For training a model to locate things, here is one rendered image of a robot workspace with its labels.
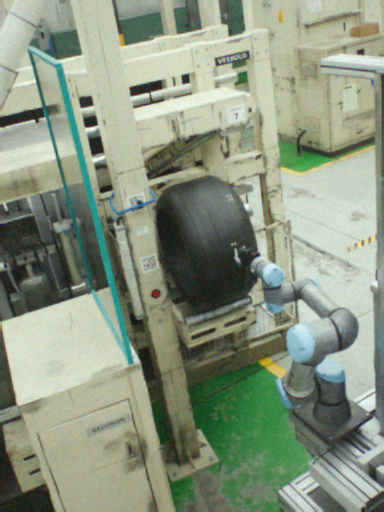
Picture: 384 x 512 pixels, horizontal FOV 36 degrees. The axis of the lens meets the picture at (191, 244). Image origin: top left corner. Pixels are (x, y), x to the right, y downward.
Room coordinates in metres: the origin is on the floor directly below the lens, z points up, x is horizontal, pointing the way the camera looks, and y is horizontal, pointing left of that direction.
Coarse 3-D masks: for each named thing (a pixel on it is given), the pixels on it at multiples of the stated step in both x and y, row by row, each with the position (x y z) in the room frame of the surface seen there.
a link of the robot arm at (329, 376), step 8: (328, 360) 1.84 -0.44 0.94; (320, 368) 1.79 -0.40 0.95; (328, 368) 1.79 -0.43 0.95; (336, 368) 1.78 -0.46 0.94; (320, 376) 1.76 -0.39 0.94; (328, 376) 1.74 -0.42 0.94; (336, 376) 1.74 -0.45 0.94; (344, 376) 1.77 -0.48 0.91; (320, 384) 1.74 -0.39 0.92; (328, 384) 1.74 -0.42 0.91; (336, 384) 1.74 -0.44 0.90; (344, 384) 1.76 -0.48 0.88; (320, 392) 1.73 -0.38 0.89; (328, 392) 1.73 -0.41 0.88; (336, 392) 1.74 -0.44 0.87; (344, 392) 1.76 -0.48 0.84; (328, 400) 1.74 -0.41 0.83; (336, 400) 1.74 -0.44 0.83
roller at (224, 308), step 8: (248, 296) 2.43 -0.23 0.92; (224, 304) 2.39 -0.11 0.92; (232, 304) 2.39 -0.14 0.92; (240, 304) 2.40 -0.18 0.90; (248, 304) 2.41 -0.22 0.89; (200, 312) 2.36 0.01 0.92; (208, 312) 2.35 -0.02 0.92; (216, 312) 2.36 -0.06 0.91; (224, 312) 2.37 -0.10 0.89; (192, 320) 2.32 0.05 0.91; (200, 320) 2.33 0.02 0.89
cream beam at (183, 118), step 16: (192, 96) 2.95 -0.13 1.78; (208, 96) 2.89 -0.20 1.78; (224, 96) 2.83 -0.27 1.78; (240, 96) 2.80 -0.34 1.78; (144, 112) 2.78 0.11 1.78; (160, 112) 2.73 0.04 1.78; (176, 112) 2.71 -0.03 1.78; (192, 112) 2.73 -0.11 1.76; (208, 112) 2.75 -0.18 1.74; (224, 112) 2.77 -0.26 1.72; (144, 128) 2.65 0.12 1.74; (160, 128) 2.68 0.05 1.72; (176, 128) 2.70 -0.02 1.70; (192, 128) 2.72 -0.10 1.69; (208, 128) 2.75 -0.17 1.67; (224, 128) 2.77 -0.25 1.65; (144, 144) 2.65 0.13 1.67; (160, 144) 2.67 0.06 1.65
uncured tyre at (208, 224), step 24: (168, 192) 2.52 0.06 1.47; (192, 192) 2.45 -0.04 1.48; (216, 192) 2.43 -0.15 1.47; (168, 216) 2.77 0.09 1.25; (192, 216) 2.32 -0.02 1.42; (216, 216) 2.33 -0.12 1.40; (240, 216) 2.34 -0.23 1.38; (168, 240) 2.75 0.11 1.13; (192, 240) 2.27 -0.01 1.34; (216, 240) 2.26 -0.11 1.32; (240, 240) 2.28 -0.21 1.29; (168, 264) 2.63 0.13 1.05; (192, 264) 2.26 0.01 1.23; (216, 264) 2.23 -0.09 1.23; (192, 288) 2.30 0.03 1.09; (216, 288) 2.23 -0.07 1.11; (240, 288) 2.28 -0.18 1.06
